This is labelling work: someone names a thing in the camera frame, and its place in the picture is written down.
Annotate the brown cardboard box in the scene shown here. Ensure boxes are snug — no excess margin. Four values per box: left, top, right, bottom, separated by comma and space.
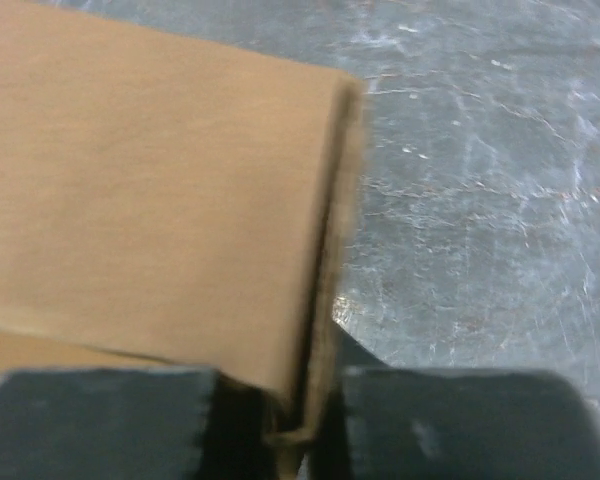
0, 1, 365, 479

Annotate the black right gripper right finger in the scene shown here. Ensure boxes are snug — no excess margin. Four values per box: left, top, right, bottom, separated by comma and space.
308, 331, 600, 479

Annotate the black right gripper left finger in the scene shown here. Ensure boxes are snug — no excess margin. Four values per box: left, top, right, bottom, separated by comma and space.
0, 367, 270, 480

